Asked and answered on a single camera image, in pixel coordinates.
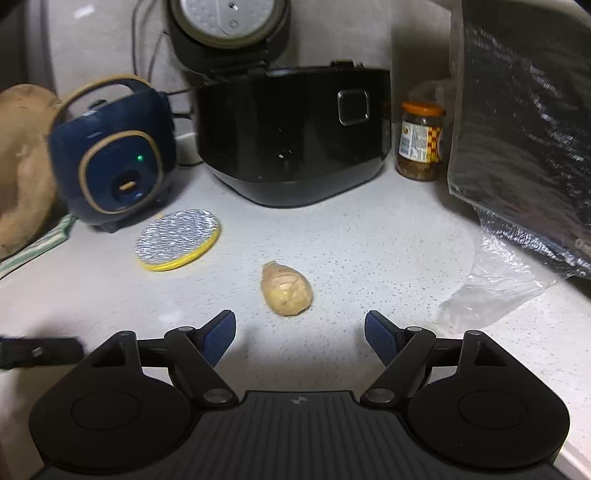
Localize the blue rice cooker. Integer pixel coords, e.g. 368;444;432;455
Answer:
47;74;177;233

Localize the ginger root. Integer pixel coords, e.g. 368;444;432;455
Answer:
260;261;314;317

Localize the foil covered stove panel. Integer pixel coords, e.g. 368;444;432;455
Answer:
438;1;590;333

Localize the orange lid pickle jar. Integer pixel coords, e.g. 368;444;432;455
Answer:
397;101;446;182

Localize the black rice cooker open lid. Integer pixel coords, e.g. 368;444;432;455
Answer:
163;1;392;208

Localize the black power cable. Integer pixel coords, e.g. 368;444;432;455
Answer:
131;0;195;121

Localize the round wooden cutting board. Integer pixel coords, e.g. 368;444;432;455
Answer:
0;84;59;259

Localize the round foil yellow lid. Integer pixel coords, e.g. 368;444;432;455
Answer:
134;209;221;272

